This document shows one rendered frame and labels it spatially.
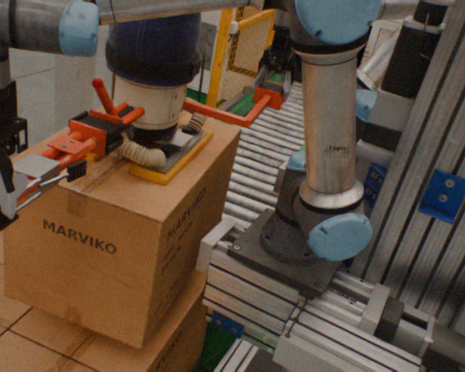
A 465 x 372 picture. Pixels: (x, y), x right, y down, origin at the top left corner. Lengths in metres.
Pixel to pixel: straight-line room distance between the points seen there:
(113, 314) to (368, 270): 0.63
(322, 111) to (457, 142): 0.39
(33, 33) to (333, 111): 0.45
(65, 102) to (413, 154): 2.14
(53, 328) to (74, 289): 0.27
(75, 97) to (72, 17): 2.17
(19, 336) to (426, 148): 1.16
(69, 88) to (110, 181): 1.71
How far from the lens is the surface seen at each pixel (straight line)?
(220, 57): 3.06
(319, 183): 0.94
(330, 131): 0.88
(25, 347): 1.60
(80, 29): 0.78
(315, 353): 1.13
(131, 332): 1.39
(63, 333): 1.63
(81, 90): 2.92
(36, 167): 1.02
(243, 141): 2.83
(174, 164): 1.33
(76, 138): 1.15
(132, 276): 1.28
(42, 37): 0.78
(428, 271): 1.31
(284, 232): 1.14
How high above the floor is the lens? 1.72
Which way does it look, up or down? 30 degrees down
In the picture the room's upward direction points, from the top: 12 degrees clockwise
